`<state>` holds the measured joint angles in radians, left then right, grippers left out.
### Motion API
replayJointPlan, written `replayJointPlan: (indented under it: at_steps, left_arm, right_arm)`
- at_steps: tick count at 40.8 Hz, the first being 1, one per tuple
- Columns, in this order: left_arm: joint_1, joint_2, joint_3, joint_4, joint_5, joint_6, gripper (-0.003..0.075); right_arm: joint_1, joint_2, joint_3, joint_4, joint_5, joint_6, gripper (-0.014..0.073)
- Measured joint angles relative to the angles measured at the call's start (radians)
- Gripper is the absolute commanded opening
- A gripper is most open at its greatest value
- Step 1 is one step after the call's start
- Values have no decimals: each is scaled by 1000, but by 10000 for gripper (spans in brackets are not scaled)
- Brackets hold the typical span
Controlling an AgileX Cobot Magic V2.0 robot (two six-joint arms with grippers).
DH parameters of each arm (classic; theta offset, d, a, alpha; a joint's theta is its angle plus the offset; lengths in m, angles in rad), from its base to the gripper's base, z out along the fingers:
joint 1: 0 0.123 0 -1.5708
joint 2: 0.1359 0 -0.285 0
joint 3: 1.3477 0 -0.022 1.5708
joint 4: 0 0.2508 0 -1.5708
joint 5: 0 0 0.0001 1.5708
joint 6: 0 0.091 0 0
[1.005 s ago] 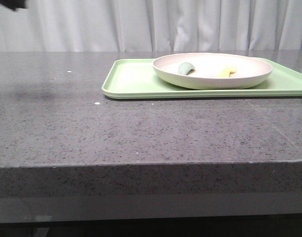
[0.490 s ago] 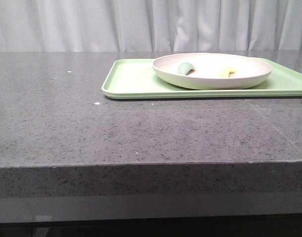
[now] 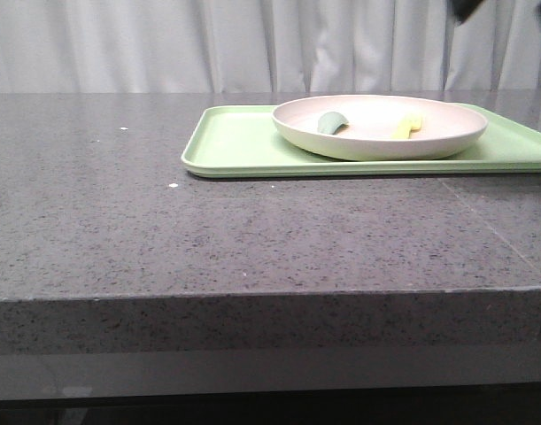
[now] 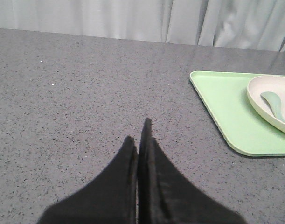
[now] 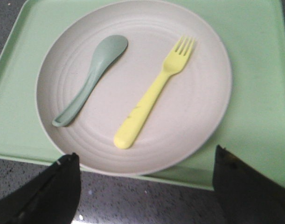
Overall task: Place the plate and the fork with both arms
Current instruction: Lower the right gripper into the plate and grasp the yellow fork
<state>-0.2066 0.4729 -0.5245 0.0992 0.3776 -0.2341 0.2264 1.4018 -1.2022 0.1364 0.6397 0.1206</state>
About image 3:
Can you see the beige round plastic plate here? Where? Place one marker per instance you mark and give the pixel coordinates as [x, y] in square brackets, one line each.
[447, 128]

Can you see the dark robot arm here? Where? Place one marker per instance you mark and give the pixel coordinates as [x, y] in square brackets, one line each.
[462, 10]

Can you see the white pleated curtain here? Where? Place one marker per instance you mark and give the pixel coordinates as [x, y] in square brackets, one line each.
[265, 46]

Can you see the light green serving tray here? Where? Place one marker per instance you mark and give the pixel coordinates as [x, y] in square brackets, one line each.
[240, 141]

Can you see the yellow plastic fork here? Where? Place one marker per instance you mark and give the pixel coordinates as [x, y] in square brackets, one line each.
[407, 125]

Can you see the green plastic spoon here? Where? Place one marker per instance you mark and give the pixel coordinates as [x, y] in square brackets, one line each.
[330, 123]

